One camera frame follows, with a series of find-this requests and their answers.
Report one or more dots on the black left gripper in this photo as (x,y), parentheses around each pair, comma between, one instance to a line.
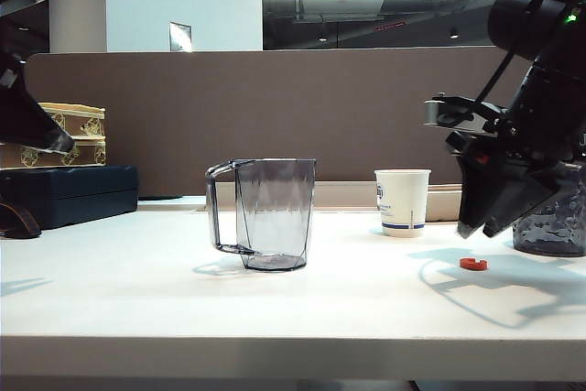
(11,68)

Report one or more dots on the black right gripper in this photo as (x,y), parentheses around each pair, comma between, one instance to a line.
(545,125)

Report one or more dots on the red letter c block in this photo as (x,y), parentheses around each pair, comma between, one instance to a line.
(467,263)

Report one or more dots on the white paper cup blue stripe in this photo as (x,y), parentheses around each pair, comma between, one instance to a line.
(403,198)

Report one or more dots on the beige food tray container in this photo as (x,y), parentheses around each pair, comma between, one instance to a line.
(441,206)

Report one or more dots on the dark patterned pen holder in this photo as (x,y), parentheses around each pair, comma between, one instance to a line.
(549,237)

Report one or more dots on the dark blue hard case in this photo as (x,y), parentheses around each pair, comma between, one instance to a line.
(68,194)

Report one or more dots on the transparent grey plastic mug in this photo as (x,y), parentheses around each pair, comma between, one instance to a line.
(274,208)

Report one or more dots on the brown desk partition panel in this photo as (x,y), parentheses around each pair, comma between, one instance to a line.
(274,107)

